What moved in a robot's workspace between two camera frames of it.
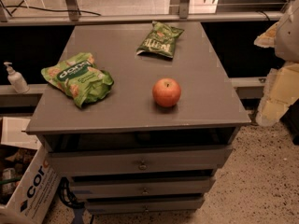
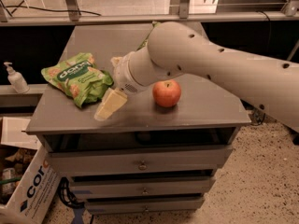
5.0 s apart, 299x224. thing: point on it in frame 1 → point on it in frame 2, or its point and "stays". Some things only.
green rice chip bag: x=79 y=78 stays
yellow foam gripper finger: x=267 y=38 → x=123 y=77
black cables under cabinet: x=67 y=196 stays
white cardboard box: x=35 y=196 stays
